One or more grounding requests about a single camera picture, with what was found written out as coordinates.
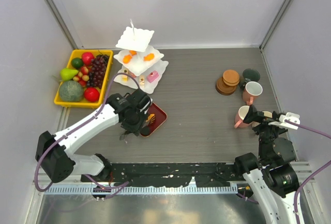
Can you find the cream cake with chocolate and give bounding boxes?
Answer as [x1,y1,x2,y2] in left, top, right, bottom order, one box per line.
[139,75,145,88]

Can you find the red apple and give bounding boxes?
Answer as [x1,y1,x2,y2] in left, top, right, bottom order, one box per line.
[81,52,95,66]
[84,87,100,102]

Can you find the green lime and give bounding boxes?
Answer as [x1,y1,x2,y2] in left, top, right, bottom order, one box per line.
[71,57,84,70]

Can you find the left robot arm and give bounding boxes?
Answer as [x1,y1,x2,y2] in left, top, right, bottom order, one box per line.
[36,89,153,183]

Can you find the red apple at front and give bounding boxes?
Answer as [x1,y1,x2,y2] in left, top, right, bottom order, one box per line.
[84,87,100,102]

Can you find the pink mug upright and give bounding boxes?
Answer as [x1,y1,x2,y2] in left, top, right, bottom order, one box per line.
[242,81,263,106]

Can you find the pink mug lying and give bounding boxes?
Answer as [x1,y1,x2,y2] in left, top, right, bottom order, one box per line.
[234,106,252,128]

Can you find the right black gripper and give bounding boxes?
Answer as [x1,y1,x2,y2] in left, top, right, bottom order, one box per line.
[243,103,287,161]

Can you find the small red cherry cluster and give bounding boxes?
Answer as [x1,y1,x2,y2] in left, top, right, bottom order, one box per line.
[72,66,89,87]

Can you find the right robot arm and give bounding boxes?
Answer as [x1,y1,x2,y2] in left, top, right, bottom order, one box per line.
[234,105,304,223]

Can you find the orange fish cookie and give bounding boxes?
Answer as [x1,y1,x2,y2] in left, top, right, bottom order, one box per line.
[123,55,132,64]
[129,50,137,55]
[146,114,156,125]
[144,53,155,61]

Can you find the dark purple grape bunch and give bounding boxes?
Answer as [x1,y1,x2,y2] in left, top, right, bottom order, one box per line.
[87,54,109,88]

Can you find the green pear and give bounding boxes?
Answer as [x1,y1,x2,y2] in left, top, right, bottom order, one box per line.
[60,68,79,81]

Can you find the red lacquer snack tray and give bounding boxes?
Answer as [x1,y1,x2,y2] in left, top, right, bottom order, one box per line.
[142,103,167,138]

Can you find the pink cake with cherry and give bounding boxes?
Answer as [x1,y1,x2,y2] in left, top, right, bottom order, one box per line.
[147,70,159,83]

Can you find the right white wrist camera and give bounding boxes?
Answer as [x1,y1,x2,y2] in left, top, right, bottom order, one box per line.
[268,112,300,130]

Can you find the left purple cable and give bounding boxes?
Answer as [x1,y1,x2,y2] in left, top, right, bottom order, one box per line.
[35,73,142,200]

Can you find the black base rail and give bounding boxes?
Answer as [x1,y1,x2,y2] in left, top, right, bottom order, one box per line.
[108,162,259,187]

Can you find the white three-tier serving stand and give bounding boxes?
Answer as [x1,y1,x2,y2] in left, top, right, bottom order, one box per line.
[114,22,169,94]

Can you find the cream cup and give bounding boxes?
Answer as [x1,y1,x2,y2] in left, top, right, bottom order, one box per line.
[251,122,260,128]

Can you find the stack of wooden coasters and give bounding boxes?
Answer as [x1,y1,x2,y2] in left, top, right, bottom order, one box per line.
[215,69,240,96]

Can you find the metal tweezers tongs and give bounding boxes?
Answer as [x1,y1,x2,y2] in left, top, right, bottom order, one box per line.
[119,121,155,140]

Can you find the green melon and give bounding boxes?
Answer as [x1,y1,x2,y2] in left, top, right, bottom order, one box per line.
[58,81,84,102]

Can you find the red apple at back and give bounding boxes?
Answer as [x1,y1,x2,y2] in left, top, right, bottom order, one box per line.
[81,52,95,66]

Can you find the dark green mug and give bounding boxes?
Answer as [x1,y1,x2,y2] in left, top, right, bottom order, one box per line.
[239,68,261,90]

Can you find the yellow plastic fruit bin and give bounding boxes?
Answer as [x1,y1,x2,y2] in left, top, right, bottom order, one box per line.
[54,50,113,108]

